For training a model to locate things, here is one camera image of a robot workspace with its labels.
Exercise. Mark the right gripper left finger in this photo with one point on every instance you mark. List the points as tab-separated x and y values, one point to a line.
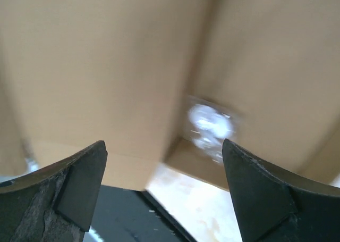
54	203

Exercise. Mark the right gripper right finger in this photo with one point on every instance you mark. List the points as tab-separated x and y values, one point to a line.
274	204

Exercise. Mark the clear plastic wrapper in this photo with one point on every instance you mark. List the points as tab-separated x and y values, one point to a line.
207	124

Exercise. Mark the brown cardboard box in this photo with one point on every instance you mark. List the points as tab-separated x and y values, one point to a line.
122	71

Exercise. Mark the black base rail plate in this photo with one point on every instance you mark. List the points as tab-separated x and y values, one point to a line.
128	215

